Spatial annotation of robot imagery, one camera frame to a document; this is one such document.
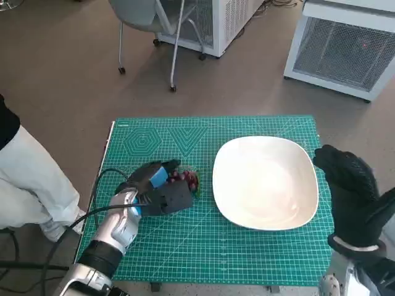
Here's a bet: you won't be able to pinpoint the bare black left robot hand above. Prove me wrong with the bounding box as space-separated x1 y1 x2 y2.
118 159 182 202

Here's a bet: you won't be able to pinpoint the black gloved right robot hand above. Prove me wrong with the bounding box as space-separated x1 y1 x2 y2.
313 144 395 247

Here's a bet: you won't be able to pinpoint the green cutting mat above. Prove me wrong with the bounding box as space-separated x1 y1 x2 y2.
75 115 336 286

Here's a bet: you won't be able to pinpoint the person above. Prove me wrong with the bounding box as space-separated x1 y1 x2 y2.
0 94 88 243

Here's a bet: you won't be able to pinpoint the chrome stool base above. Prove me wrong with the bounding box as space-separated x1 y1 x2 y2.
0 0 20 12

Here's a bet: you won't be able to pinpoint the large white mesh cabinet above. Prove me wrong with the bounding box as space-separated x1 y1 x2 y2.
283 0 395 102

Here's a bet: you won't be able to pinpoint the toy red grapes with leaves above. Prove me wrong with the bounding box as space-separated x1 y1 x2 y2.
168 166 203 198

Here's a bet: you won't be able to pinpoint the grey chair on castors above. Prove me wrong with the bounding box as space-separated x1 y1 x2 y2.
109 0 207 93

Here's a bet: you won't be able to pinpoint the small white mesh cabinet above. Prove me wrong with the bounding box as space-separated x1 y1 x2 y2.
154 0 266 58

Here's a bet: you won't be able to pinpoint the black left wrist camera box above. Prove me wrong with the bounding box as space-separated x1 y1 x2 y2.
142 179 193 216

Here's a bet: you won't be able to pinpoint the white square plate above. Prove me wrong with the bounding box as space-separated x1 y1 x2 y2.
212 137 319 231

